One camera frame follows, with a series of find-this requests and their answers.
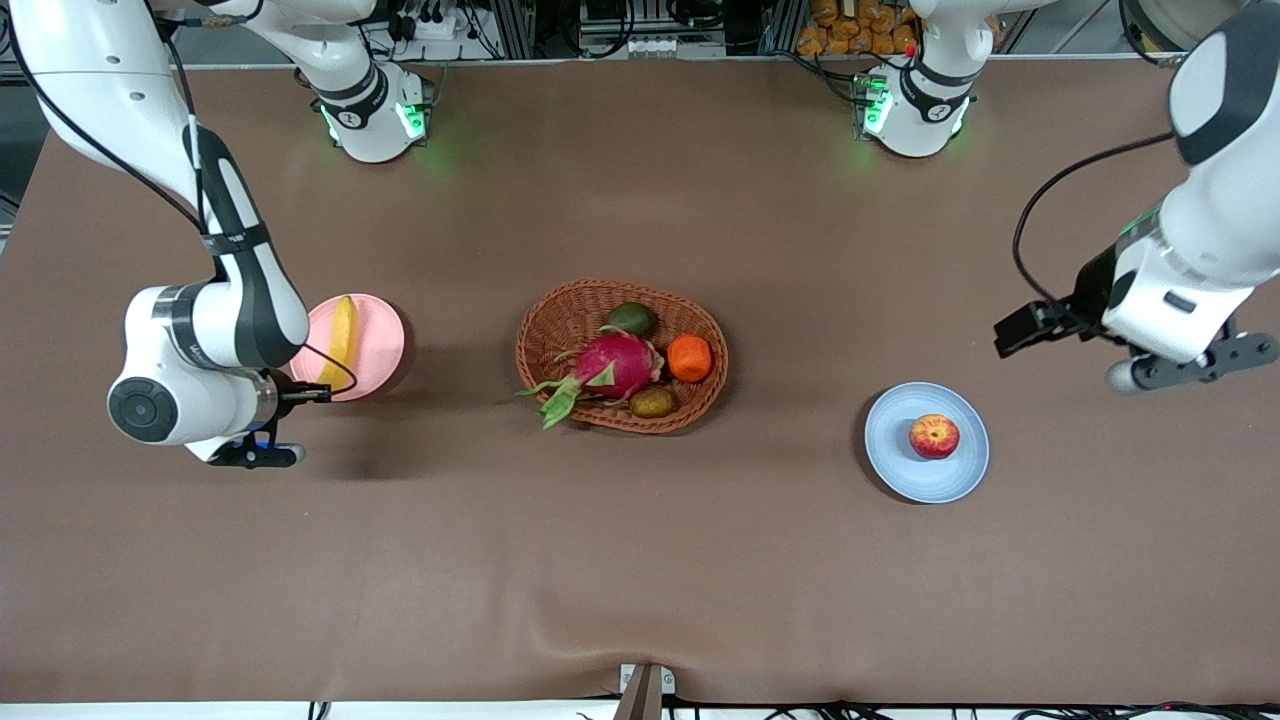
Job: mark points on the green avocado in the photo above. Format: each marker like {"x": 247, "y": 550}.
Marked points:
{"x": 630, "y": 319}

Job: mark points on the aluminium frame post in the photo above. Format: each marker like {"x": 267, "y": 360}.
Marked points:
{"x": 512, "y": 30}

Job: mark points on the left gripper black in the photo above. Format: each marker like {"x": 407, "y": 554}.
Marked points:
{"x": 1088, "y": 287}

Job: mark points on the pink dragon fruit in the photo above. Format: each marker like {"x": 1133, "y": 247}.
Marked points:
{"x": 620, "y": 365}

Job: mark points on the red yellow apple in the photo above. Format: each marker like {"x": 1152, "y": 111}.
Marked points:
{"x": 934, "y": 437}

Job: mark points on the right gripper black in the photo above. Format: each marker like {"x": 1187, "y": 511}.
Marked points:
{"x": 284, "y": 389}

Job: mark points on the pink plate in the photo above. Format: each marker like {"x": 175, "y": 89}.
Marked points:
{"x": 380, "y": 340}

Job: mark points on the pile of golden bread rolls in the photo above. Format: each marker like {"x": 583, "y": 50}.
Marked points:
{"x": 850, "y": 35}

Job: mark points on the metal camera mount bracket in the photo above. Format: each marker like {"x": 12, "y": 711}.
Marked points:
{"x": 645, "y": 690}

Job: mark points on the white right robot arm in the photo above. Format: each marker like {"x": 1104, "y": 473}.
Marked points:
{"x": 145, "y": 410}

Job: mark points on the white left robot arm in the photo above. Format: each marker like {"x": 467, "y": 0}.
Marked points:
{"x": 1225, "y": 220}

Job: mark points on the yellow banana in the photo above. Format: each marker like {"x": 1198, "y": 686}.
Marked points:
{"x": 342, "y": 335}

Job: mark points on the brown wicker basket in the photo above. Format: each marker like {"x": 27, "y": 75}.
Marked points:
{"x": 685, "y": 308}

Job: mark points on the orange tangerine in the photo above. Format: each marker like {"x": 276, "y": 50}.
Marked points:
{"x": 690, "y": 358}

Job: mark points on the white power strip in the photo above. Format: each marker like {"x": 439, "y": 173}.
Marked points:
{"x": 435, "y": 28}

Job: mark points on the light blue plate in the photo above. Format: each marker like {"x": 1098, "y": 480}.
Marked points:
{"x": 900, "y": 470}

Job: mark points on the brown table cloth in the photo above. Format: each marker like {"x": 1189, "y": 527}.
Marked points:
{"x": 640, "y": 560}

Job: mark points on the brown kiwi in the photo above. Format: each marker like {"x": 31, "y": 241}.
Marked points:
{"x": 652, "y": 403}

